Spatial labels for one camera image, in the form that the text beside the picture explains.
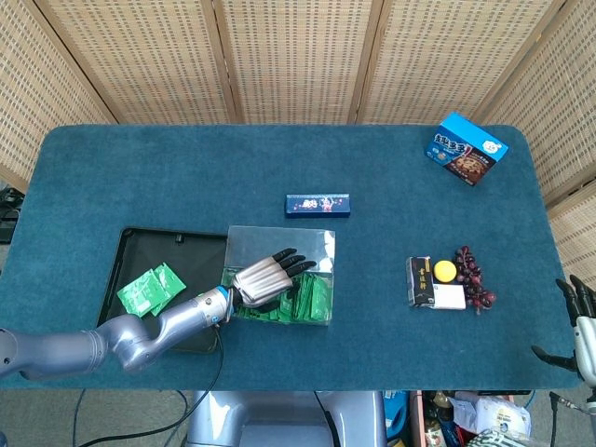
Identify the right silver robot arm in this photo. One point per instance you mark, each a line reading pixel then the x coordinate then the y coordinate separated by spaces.
pixel 592 396

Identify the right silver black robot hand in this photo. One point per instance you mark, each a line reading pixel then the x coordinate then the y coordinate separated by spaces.
pixel 587 340

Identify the blue chocolate cookie box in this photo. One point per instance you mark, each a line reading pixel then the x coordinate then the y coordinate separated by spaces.
pixel 470 149

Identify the blue table cloth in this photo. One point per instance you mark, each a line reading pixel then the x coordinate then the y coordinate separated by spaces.
pixel 372 344

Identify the white plastic wet-wipes pack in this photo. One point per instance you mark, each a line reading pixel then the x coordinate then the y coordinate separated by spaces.
pixel 489 412

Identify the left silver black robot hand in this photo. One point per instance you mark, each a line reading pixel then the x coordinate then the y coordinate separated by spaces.
pixel 263 281

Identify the black rectangular packet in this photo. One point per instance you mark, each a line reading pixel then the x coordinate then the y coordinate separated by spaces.
pixel 421 284

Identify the woven rattan folding screen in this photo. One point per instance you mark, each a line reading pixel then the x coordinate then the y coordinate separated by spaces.
pixel 298 60

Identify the long dark blue box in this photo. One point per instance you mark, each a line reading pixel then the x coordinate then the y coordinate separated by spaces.
pixel 316 206

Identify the white plastic block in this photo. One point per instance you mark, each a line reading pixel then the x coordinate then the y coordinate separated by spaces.
pixel 449 297

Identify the black plastic tray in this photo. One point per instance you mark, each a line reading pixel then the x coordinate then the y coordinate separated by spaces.
pixel 195 261

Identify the purple grape bunch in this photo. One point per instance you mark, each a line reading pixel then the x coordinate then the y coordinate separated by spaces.
pixel 470 274

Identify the transparent plastic box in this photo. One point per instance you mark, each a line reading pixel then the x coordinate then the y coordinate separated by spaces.
pixel 261 242

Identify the silver robot torso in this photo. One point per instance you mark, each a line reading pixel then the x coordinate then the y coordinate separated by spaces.
pixel 279 419

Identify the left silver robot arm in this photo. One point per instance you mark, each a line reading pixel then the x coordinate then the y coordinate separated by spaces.
pixel 139 340

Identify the blue package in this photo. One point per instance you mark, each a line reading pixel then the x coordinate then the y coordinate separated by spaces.
pixel 396 414

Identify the yellow ball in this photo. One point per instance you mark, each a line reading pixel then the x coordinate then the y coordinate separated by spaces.
pixel 444 271

